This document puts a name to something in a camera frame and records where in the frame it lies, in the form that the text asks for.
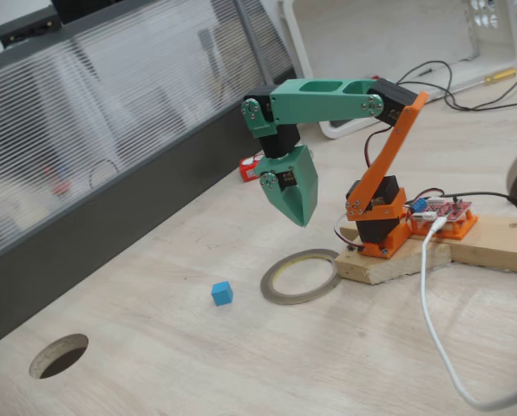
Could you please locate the small blue cube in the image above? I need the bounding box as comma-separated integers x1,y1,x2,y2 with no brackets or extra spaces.
211,281,234,307

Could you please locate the small red box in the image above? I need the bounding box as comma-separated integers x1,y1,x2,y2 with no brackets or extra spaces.
239,151,266,182

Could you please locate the thick light wooden block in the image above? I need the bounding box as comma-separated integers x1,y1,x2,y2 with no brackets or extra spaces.
335,224,453,286

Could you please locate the red controller circuit board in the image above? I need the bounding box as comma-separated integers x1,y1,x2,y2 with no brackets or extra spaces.
408,197,474,223

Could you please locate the white plastic crate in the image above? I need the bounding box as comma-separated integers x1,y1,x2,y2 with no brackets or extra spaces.
278,0,517,140

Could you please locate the light pine wooden plank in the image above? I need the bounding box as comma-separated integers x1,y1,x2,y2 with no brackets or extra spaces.
450,216,517,276

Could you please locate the frosted grey desk partition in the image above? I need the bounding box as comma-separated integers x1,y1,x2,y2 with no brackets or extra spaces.
0,0,311,353

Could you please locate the black monitor stand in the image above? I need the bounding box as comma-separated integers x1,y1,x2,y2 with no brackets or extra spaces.
51,0,125,25

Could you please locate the flat black electronic device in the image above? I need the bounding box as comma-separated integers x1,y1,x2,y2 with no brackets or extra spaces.
0,6,62,48

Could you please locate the red black white servo wire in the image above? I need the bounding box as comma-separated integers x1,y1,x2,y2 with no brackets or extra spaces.
332,213,366,250
363,128,389,169

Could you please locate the grey ring of tape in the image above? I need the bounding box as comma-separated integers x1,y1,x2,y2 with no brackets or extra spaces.
259,248,342,306

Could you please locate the white USB cable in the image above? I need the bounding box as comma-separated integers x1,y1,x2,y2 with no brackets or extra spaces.
419,218,517,412

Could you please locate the orange circuit board mount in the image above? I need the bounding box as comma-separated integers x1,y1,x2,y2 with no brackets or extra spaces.
408,207,479,241

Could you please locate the thin black cable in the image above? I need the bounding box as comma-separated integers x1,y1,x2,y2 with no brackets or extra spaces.
373,60,517,113

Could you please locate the yellow handled screwdriver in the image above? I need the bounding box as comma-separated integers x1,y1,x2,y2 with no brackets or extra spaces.
483,68,517,83

